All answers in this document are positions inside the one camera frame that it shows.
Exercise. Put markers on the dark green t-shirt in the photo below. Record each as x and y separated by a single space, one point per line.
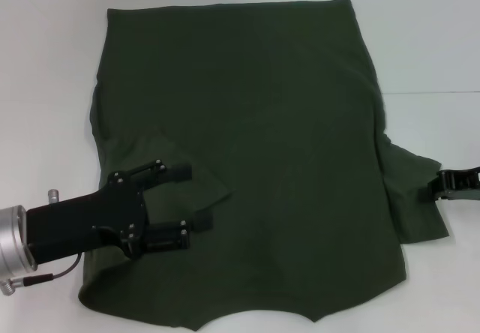
262 141

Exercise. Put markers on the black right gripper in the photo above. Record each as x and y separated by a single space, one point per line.
474 188

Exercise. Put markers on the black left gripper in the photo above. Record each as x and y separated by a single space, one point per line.
86 222

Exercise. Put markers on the silver cylindrical plug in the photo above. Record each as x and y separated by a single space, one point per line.
53 196

